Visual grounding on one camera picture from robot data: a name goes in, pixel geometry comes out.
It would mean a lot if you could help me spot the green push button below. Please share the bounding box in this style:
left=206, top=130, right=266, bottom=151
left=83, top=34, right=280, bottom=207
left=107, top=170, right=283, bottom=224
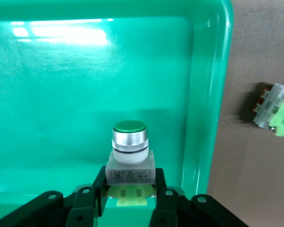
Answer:
left=105, top=120, right=158, bottom=208
left=236, top=81, right=284, bottom=140

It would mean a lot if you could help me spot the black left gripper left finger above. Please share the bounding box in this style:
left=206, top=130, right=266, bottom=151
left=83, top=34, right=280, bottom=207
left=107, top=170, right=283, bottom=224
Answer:
left=0, top=165, right=111, bottom=227

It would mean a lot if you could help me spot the green plastic tray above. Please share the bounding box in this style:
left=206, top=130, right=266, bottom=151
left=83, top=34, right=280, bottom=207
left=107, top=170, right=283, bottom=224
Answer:
left=0, top=0, right=234, bottom=227

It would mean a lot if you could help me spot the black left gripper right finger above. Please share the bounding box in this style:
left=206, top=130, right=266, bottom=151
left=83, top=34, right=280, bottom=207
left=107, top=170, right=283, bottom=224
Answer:
left=148, top=166, right=284, bottom=227

